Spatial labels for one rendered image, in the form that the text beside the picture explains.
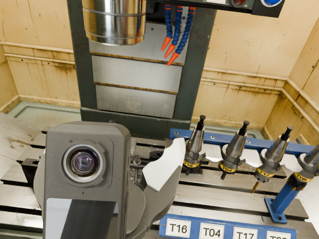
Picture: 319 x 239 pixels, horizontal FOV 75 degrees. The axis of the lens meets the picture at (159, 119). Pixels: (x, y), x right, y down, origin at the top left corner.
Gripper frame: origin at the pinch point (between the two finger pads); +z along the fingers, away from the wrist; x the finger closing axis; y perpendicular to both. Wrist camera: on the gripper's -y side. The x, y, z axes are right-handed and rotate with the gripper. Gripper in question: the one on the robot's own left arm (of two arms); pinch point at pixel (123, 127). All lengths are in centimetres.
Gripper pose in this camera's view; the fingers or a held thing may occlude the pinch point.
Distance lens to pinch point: 26.4
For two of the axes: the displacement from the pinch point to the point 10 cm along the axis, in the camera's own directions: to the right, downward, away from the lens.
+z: 0.3, -5.8, 8.1
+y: -1.0, 8.1, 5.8
